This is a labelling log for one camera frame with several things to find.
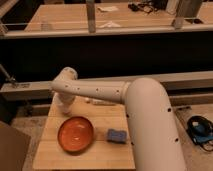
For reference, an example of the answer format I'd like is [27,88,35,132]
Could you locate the white crumpled paper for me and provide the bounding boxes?
[98,21,121,28]

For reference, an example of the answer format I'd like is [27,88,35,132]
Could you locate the orange bowl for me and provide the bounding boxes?
[57,116,94,153]

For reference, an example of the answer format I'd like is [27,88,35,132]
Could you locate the black cables on far table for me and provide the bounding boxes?
[127,0,169,14]

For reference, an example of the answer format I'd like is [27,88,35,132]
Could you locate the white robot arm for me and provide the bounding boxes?
[51,67,187,171]

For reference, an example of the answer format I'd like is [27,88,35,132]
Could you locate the white plastic bottle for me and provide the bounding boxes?
[84,97,116,106]

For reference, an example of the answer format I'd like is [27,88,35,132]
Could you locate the white paper sheet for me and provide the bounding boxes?
[97,6,119,12]

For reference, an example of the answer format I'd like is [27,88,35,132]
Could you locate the grey metal post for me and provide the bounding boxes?
[86,0,96,33]
[171,0,203,30]

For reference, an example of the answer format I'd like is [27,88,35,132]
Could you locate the grey metal post right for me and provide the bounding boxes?
[171,0,203,30]

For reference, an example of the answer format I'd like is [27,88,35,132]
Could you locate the blue sponge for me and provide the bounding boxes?
[107,129,127,144]

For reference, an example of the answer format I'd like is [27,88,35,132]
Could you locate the clear plastic cup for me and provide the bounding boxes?
[41,21,51,31]

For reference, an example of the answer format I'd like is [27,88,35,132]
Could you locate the white ceramic cup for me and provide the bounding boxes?
[55,100,70,114]

